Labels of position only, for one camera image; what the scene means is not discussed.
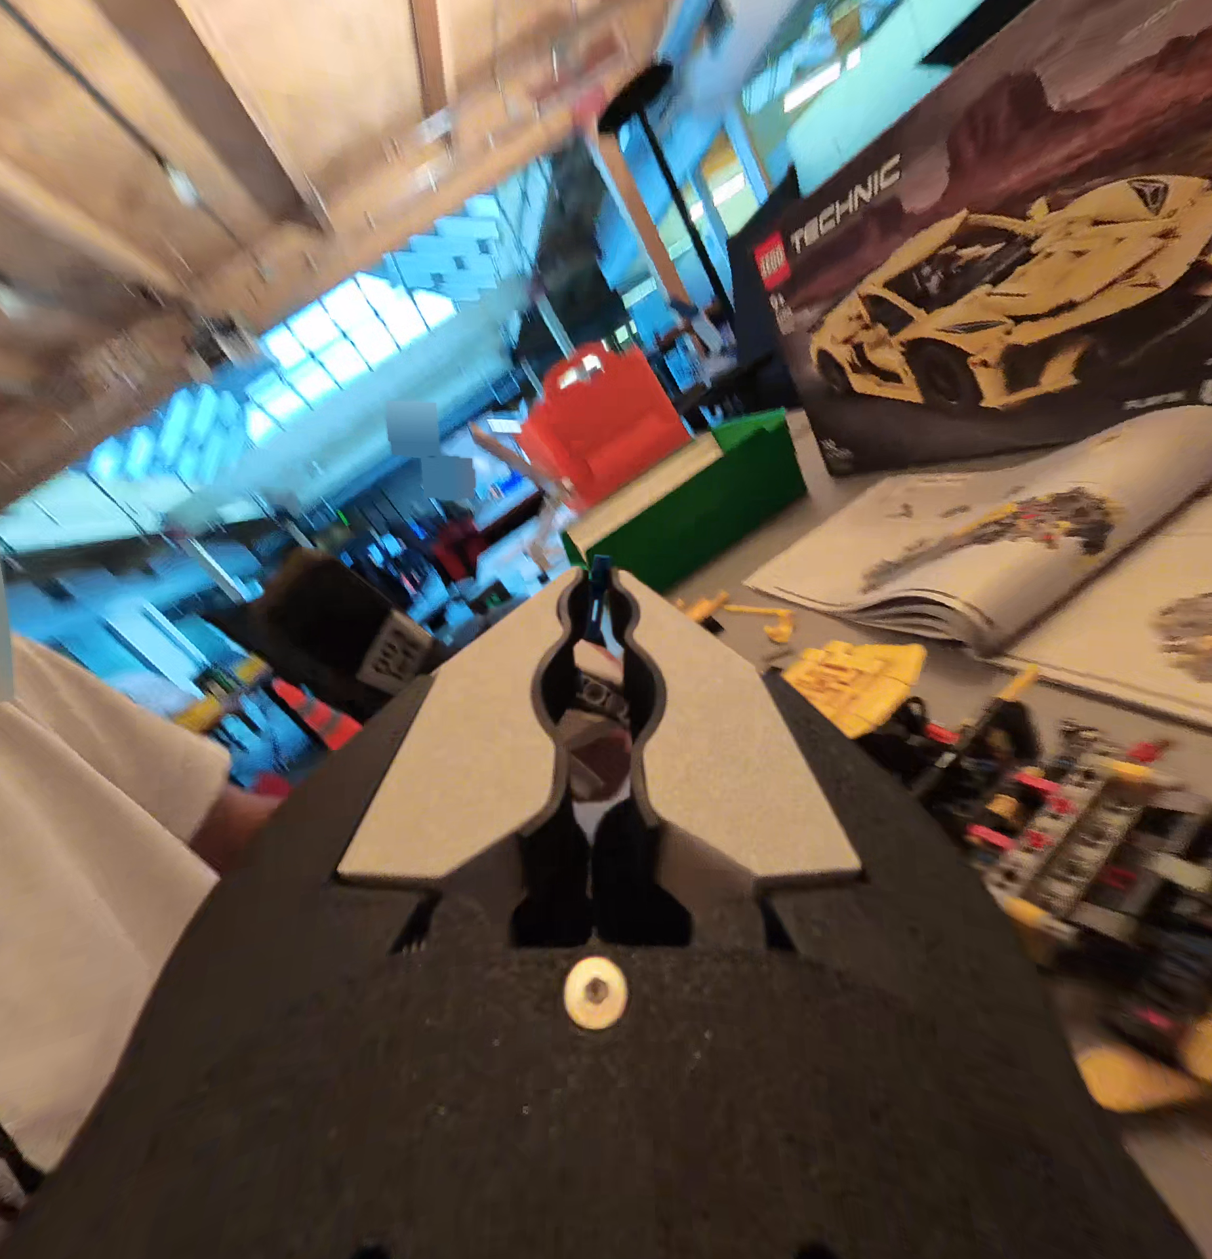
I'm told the white paper stack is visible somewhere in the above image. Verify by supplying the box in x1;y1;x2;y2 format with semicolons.
567;433;727;556

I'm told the wooden document stand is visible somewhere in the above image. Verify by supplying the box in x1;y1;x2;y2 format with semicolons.
468;421;572;576

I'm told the orange traffic cone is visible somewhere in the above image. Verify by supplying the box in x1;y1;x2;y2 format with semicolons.
270;677;363;750

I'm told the open instruction booklet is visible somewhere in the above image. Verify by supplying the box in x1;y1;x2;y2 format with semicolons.
744;406;1212;737

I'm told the grey desk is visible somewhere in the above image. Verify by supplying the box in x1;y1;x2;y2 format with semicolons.
665;413;1212;1259

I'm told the yellow black brick car model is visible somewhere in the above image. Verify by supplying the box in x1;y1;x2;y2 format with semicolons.
782;639;1212;1117

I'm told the pile of yellow bricks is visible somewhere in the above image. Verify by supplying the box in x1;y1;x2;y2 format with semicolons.
674;589;799;645

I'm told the black shoulder strap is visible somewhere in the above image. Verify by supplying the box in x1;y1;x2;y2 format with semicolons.
0;1096;45;1196

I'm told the person's white shirt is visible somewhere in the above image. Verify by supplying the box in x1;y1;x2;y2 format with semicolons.
0;629;235;1211

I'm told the green plastic bin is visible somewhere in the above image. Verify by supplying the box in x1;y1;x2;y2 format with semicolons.
564;407;808;594

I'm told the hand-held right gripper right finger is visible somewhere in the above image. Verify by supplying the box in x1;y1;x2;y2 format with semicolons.
616;570;865;913

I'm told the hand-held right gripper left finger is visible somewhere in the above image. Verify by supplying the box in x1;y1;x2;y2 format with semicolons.
339;569;585;910

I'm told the red felt bag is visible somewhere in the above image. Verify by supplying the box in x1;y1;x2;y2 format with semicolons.
516;343;695;514

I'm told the toy car set box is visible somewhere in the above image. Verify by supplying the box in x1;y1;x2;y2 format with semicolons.
728;0;1212;480

